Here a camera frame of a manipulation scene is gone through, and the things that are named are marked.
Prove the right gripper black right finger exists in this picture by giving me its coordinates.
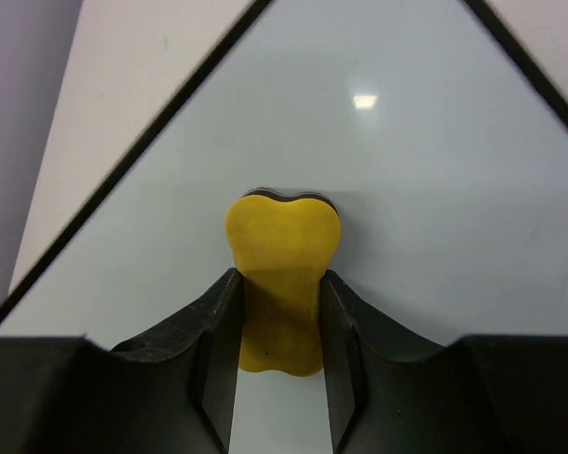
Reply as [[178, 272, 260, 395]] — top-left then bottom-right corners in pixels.
[[319, 271, 568, 453]]

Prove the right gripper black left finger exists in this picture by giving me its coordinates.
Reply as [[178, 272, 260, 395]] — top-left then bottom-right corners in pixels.
[[0, 270, 242, 453]]

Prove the yellow bone-shaped eraser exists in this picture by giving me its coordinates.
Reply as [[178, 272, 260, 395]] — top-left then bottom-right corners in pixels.
[[224, 189, 342, 377]]

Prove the black-framed whiteboard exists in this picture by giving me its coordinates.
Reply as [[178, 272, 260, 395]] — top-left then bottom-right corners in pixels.
[[0, 1, 568, 453]]

